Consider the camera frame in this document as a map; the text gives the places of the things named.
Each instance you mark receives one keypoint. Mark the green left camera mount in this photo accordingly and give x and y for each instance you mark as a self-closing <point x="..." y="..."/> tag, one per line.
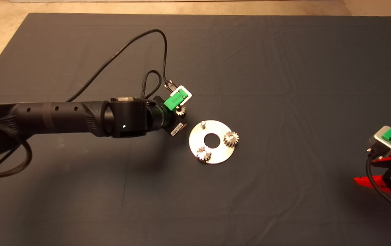
<point x="174" y="100"/>

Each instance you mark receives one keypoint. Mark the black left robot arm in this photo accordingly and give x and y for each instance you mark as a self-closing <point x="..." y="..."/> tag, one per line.
<point x="62" y="116"/>

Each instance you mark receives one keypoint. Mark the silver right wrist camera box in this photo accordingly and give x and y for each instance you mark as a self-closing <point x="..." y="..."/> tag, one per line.
<point x="376" y="138"/>

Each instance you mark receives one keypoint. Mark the small steel planetary gear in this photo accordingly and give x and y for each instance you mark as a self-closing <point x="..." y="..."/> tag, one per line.
<point x="183" y="112"/>
<point x="206" y="156"/>
<point x="228" y="140"/>

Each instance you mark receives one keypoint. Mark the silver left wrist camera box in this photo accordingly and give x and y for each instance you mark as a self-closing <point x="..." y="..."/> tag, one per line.
<point x="188" y="94"/>

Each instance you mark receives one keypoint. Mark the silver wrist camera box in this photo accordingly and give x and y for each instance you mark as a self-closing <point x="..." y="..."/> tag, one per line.
<point x="376" y="138"/>
<point x="188" y="94"/>

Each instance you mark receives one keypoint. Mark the round metal carrier plate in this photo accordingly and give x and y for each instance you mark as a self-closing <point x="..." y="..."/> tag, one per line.
<point x="216" y="155"/>

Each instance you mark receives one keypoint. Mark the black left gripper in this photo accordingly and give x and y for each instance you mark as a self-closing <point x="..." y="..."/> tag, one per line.
<point x="170" y="119"/>

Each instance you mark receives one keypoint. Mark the dark grey table cloth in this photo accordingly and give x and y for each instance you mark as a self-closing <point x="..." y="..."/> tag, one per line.
<point x="284" y="68"/>

